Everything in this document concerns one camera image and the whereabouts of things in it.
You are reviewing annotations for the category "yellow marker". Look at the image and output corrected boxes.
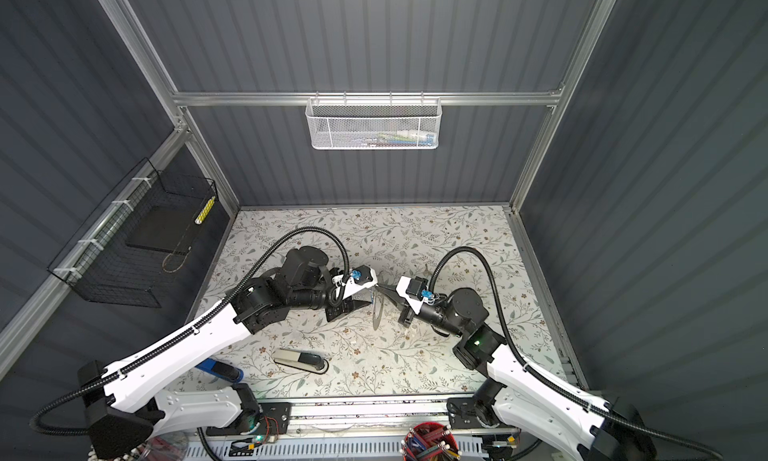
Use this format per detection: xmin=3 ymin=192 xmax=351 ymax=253
xmin=194 ymin=195 xmax=216 ymax=225

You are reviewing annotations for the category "grey black stapler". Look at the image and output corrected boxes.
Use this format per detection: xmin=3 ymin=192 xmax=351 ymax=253
xmin=272 ymin=349 xmax=329 ymax=375

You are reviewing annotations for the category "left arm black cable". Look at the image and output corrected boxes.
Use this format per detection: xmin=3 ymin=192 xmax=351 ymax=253
xmin=28 ymin=225 xmax=352 ymax=437

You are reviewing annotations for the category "black wire basket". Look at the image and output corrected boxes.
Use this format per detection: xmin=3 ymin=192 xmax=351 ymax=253
xmin=48 ymin=162 xmax=218 ymax=308

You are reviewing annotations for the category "red pencil cup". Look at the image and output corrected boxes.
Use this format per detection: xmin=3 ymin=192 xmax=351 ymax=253
xmin=400 ymin=421 xmax=462 ymax=461

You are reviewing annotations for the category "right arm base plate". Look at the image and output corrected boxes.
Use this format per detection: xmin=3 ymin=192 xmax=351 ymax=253
xmin=446 ymin=396 xmax=509 ymax=429

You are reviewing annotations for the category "black foam pad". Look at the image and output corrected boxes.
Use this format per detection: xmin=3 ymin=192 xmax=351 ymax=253
xmin=126 ymin=206 xmax=202 ymax=254

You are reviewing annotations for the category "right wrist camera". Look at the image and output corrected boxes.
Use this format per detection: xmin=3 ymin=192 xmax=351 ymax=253
xmin=396 ymin=276 xmax=436 ymax=315

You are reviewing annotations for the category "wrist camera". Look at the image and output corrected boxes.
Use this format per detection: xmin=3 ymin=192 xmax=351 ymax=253
xmin=396 ymin=276 xmax=436 ymax=315
xmin=332 ymin=265 xmax=378 ymax=300

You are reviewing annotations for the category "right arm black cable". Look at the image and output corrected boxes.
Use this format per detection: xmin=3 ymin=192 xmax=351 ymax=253
xmin=428 ymin=246 xmax=727 ymax=461

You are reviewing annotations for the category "white wire mesh basket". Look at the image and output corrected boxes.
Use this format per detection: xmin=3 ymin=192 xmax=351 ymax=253
xmin=305 ymin=96 xmax=443 ymax=150

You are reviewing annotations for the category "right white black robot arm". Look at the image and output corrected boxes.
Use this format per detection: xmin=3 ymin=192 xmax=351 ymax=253
xmin=378 ymin=287 xmax=657 ymax=460

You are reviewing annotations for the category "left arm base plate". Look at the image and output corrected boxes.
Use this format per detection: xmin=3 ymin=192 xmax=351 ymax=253
xmin=205 ymin=402 xmax=293 ymax=436

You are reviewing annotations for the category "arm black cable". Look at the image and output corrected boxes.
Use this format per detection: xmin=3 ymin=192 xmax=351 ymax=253
xmin=28 ymin=225 xmax=352 ymax=437
xmin=428 ymin=246 xmax=727 ymax=461

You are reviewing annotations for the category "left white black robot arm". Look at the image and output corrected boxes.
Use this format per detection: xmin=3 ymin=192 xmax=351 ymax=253
xmin=86 ymin=246 xmax=377 ymax=459

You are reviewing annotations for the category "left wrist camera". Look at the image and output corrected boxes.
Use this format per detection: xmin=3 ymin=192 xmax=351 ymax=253
xmin=332 ymin=265 xmax=378 ymax=300

